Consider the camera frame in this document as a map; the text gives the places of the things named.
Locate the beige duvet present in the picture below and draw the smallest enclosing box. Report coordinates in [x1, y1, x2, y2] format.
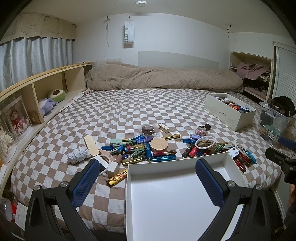
[85, 62, 244, 93]

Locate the brown tape roll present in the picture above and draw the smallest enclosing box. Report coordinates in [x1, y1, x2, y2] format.
[141, 125, 158, 136]

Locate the clear doll display case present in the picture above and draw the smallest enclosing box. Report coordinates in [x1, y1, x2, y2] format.
[0, 95, 33, 142]

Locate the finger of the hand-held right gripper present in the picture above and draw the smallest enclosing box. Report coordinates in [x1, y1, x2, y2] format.
[278, 136, 296, 151]
[265, 147, 292, 164]

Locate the pale blue curtain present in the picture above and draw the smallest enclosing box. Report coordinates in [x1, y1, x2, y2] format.
[0, 37, 74, 87]

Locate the pile of lighters and clips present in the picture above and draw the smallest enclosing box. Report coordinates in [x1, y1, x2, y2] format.
[101, 136, 177, 166]

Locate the beige drawn valance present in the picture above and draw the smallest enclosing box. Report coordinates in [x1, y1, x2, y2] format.
[0, 13, 77, 44]

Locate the white shoe box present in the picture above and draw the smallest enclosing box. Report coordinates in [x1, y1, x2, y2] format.
[204, 93, 257, 132]

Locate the pearl tiara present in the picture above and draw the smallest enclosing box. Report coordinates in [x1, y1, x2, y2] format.
[265, 128, 282, 141]

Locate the white mesh ball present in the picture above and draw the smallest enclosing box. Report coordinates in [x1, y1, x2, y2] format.
[67, 146, 92, 165]

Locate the grey headboard panel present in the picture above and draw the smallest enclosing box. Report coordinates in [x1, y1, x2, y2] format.
[138, 51, 219, 70]

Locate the white wooden block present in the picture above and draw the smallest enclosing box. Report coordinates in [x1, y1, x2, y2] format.
[107, 161, 120, 178]

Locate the dark brown wig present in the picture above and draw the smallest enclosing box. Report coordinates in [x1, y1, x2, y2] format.
[268, 96, 296, 117]

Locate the white plastic ring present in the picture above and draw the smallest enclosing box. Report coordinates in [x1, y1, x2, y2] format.
[92, 155, 112, 177]
[195, 137, 217, 149]

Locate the purple plush toy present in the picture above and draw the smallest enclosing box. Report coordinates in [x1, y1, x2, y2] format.
[38, 98, 58, 116]

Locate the red black lighter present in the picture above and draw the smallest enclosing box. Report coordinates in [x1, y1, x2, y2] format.
[182, 143, 196, 158]

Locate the cream knitted ornament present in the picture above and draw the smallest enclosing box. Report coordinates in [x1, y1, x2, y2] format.
[0, 126, 14, 160]

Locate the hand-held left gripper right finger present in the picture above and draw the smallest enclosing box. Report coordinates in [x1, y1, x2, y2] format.
[196, 159, 275, 241]

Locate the round wooden lid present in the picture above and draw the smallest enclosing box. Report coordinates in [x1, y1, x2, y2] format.
[149, 138, 169, 153]

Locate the flat wooden stick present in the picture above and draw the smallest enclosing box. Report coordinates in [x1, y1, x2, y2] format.
[84, 135, 100, 156]

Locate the wall closet shelf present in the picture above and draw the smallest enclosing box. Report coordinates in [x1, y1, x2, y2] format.
[229, 51, 274, 100]

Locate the blue plastic packet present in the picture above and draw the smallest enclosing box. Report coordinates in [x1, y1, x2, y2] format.
[245, 149, 258, 164]

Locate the white red carton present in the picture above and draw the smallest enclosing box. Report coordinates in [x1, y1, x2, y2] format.
[11, 201, 28, 227]

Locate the white window blind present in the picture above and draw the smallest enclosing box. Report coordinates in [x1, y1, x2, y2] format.
[273, 42, 296, 100]

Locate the clear plastic bin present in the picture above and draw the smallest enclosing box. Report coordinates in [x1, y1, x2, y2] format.
[259, 96, 296, 150]

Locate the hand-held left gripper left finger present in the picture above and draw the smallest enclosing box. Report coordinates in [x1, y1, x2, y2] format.
[24, 159, 100, 241]

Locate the white hanging paper bag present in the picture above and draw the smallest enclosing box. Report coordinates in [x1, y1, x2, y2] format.
[124, 21, 135, 49]

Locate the white cardboard box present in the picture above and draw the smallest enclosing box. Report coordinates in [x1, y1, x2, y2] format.
[125, 152, 250, 241]

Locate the pink clothes pile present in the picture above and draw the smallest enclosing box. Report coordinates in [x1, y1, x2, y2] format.
[236, 62, 271, 80]

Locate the white wall cable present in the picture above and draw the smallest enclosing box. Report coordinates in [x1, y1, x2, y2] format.
[103, 16, 111, 59]

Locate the cream fluffy pillow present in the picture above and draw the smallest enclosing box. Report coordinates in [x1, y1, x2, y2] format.
[92, 59, 123, 68]

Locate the avocado plush toy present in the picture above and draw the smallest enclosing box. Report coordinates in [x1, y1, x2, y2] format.
[48, 89, 68, 103]

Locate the wooden headboard shelf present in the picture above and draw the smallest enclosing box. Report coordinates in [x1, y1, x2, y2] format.
[0, 61, 93, 167]

